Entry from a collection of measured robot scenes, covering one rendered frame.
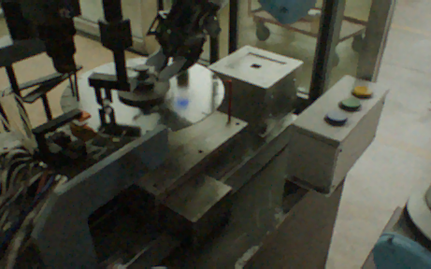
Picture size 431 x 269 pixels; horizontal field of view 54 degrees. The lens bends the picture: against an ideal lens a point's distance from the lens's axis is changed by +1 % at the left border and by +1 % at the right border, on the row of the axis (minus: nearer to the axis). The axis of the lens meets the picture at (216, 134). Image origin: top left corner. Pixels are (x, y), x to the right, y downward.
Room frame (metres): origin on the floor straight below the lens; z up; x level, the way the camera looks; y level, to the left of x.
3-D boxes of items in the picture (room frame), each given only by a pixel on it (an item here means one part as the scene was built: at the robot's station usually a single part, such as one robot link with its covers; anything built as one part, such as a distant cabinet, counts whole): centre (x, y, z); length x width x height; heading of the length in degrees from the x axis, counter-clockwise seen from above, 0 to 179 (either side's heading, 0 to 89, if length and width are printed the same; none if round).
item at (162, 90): (0.77, 0.15, 0.96); 0.11 x 0.11 x 0.03
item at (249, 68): (0.99, -0.10, 0.82); 0.18 x 0.18 x 0.15; 52
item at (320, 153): (0.80, -0.28, 0.82); 0.28 x 0.11 x 0.15; 142
